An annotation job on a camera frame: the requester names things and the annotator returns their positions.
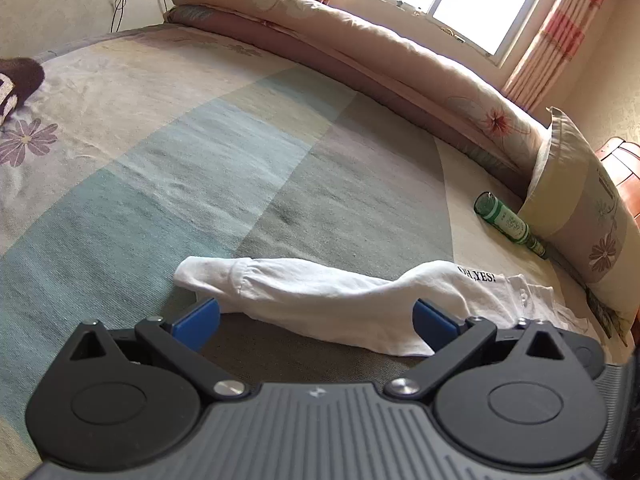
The person's grey trousers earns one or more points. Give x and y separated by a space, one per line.
616 410

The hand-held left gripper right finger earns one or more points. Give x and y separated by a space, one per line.
435 322

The folded pink floral quilt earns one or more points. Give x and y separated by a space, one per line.
350 50

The floral pillow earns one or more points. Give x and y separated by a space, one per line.
575 200

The brown slipper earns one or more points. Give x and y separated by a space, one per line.
22 77

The white printed t-shirt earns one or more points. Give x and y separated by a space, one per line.
325 305

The green glass bottle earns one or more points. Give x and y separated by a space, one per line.
507 222

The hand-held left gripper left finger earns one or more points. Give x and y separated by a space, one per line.
197 317

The wooden headboard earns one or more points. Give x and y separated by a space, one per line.
622 170

